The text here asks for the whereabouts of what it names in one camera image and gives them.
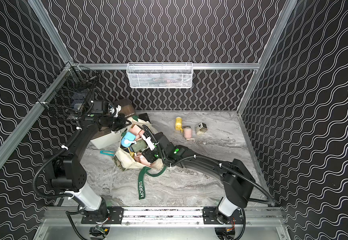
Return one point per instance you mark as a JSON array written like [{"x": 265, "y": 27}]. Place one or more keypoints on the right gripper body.
[{"x": 153, "y": 155}]

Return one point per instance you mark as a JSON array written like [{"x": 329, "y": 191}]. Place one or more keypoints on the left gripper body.
[{"x": 121, "y": 121}]

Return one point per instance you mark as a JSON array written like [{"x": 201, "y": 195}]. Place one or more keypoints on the cream tote bag green handles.
[{"x": 129, "y": 160}]

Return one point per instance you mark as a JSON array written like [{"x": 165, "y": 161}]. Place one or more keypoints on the pink pencil sharpener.
[{"x": 188, "y": 133}]

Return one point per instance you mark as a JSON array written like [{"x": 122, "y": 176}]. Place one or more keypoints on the gold square pencil sharpener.
[{"x": 201, "y": 129}]

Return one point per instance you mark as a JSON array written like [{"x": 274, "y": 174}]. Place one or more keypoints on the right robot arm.
[{"x": 239, "y": 184}]

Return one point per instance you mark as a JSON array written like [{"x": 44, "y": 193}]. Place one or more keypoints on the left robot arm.
[{"x": 64, "y": 171}]

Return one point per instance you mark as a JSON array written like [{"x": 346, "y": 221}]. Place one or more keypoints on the green grey sharpener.
[{"x": 138, "y": 146}]

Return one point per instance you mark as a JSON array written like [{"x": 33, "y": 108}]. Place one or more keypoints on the white brown storage box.
[{"x": 104, "y": 138}]

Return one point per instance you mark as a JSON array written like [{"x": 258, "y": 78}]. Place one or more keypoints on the light blue round sharpener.
[{"x": 128, "y": 139}]

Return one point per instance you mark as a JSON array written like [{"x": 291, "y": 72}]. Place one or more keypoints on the pink sharpener in bag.
[{"x": 135, "y": 130}]

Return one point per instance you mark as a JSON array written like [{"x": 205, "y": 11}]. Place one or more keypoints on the teal utility knife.
[{"x": 108, "y": 153}]

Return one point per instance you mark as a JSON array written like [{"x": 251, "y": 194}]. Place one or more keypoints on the black wire basket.
[{"x": 74, "y": 95}]

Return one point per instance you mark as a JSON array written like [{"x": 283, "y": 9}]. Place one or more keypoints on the white wire basket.
[{"x": 160, "y": 75}]

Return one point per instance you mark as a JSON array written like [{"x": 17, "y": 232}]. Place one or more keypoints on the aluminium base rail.
[{"x": 198, "y": 217}]

